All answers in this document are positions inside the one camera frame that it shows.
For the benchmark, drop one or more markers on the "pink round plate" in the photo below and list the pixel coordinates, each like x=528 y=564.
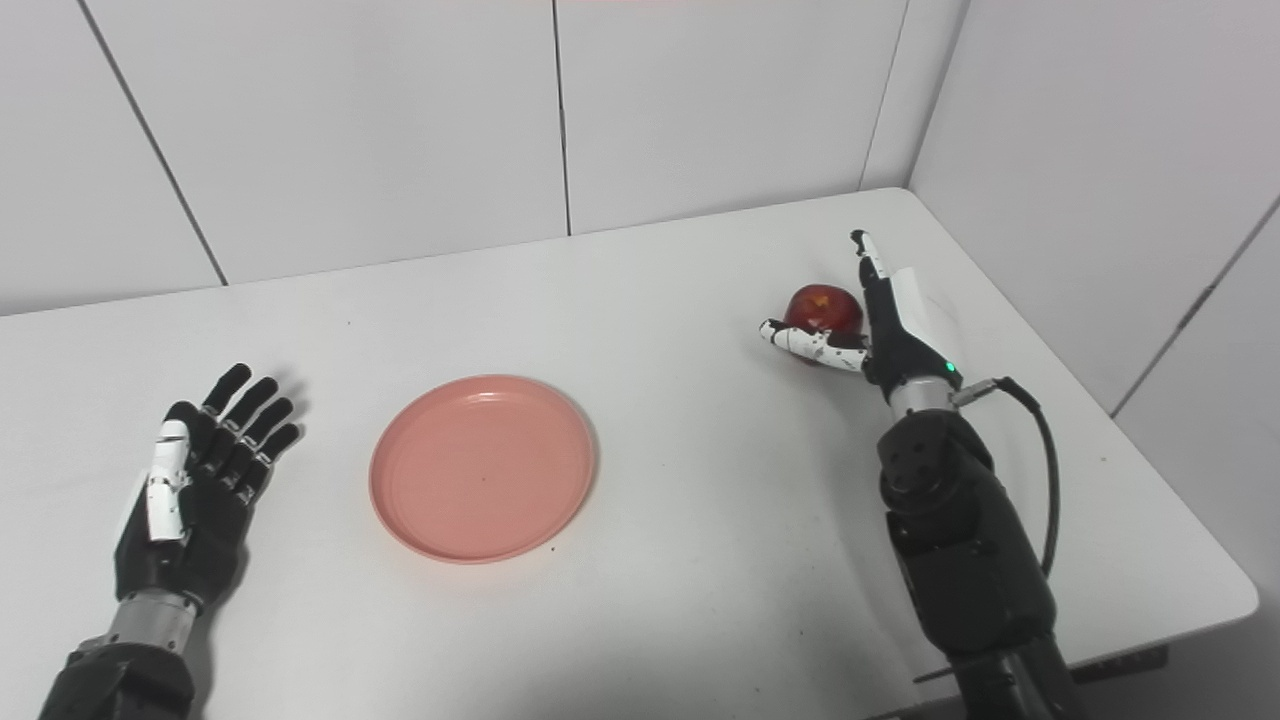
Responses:
x=485 y=470

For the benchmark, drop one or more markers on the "red apple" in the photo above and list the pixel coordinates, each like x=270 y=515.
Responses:
x=825 y=308

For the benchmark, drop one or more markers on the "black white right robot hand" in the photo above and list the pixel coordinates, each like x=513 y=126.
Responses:
x=900 y=350

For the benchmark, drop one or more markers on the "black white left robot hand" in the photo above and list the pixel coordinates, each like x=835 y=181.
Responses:
x=205 y=530

